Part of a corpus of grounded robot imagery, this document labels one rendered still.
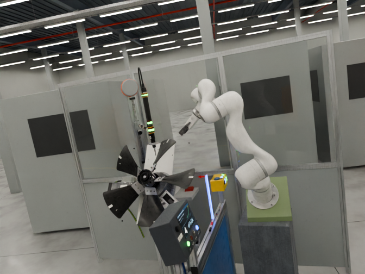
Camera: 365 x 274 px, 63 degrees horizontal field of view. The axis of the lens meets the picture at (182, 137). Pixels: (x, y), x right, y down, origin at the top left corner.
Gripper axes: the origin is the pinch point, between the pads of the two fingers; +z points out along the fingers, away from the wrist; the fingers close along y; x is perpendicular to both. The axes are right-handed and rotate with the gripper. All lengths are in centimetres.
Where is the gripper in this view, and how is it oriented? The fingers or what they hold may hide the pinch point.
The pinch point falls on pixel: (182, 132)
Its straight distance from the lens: 203.8
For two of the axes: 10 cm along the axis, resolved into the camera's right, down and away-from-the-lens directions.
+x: -7.5, -6.6, 0.8
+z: -6.2, 7.4, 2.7
